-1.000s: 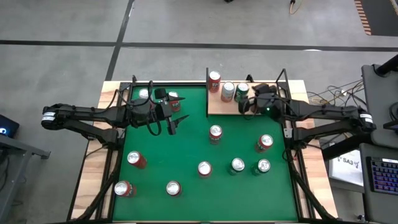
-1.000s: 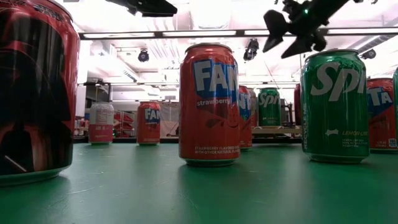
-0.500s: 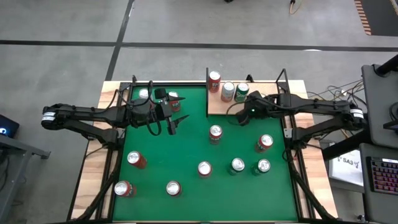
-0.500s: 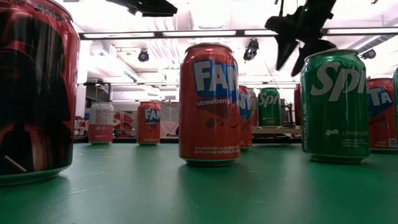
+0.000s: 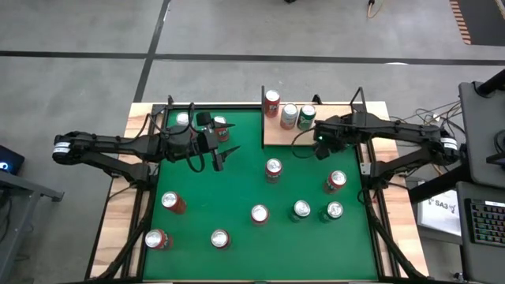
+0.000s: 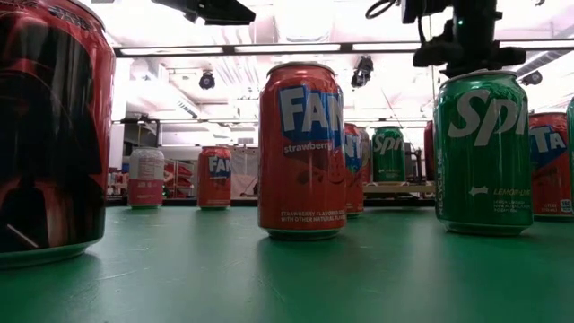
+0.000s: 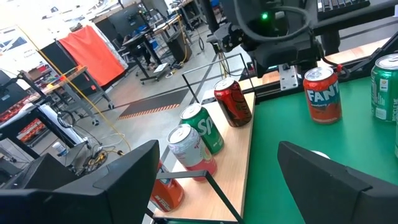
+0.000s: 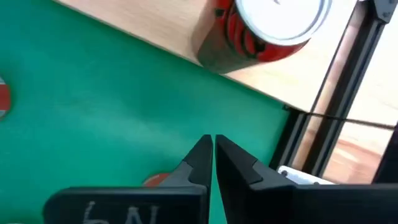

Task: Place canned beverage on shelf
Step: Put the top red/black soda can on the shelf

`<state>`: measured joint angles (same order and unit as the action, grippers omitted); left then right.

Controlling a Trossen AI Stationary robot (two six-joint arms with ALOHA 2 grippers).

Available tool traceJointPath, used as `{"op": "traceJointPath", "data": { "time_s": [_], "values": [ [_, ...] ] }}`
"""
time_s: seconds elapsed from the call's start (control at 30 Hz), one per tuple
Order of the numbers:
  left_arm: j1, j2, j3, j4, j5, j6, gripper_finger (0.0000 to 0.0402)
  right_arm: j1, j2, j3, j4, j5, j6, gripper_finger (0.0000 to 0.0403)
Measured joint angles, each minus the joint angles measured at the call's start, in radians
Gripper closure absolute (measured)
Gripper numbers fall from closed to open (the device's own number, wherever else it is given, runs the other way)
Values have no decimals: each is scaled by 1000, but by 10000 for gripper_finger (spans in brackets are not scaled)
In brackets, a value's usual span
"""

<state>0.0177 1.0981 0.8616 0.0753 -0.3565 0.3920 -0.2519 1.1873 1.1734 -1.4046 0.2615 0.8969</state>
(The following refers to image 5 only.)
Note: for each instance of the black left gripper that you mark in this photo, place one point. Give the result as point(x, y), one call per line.
point(203, 143)

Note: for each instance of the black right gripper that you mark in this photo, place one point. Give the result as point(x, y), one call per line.
point(331, 134)

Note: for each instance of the green soda can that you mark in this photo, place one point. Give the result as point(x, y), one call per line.
point(334, 210)
point(301, 209)
point(305, 118)

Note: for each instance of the red Fanta can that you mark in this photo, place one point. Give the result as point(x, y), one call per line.
point(273, 170)
point(272, 104)
point(223, 135)
point(337, 179)

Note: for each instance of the white raspberry seltzer can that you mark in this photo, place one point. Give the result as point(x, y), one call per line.
point(289, 116)

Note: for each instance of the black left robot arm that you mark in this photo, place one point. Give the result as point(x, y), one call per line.
point(102, 142)

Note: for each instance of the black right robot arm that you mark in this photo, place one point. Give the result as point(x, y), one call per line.
point(394, 128)

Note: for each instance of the black table clamp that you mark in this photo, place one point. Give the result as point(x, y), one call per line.
point(170, 100)
point(316, 99)

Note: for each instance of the silver and red can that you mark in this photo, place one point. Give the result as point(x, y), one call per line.
point(182, 118)

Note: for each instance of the black support beam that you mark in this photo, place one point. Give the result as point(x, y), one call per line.
point(434, 185)

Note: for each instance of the green table mat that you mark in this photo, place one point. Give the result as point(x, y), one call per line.
point(276, 252)

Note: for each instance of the white SA3 sign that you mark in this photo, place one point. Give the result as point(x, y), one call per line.
point(438, 215)

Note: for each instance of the black desk accessory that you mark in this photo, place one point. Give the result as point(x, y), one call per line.
point(498, 158)

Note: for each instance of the black monitor pole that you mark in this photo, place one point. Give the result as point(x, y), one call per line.
point(493, 83)

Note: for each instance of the backlit black keyboard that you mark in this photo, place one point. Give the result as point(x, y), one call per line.
point(489, 223)

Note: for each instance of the black mat with orange stripes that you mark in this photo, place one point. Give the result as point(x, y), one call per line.
point(487, 23)

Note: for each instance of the grey side table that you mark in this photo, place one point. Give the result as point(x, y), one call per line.
point(35, 188)

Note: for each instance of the grey keyboard desk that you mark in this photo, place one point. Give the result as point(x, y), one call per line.
point(485, 264)

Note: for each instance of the black device with blue light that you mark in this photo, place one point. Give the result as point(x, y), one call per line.
point(13, 158)

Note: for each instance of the black metal rig frame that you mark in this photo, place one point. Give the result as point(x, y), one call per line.
point(255, 107)

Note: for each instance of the grey metal bracket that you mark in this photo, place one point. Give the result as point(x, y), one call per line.
point(365, 169)

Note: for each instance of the wooden shelf with black frame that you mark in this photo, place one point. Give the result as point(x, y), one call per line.
point(276, 136)

